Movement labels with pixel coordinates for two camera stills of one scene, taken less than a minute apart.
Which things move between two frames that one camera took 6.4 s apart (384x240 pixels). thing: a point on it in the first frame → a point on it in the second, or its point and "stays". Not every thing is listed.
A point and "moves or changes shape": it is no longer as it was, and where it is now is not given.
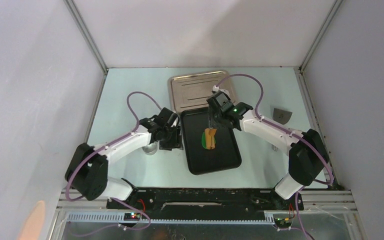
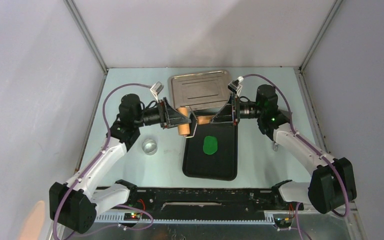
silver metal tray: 192,90 stays
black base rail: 205,203 stays
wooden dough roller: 210,138 → 184,129
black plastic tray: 225,155 moves or changes shape
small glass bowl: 150,149 stays
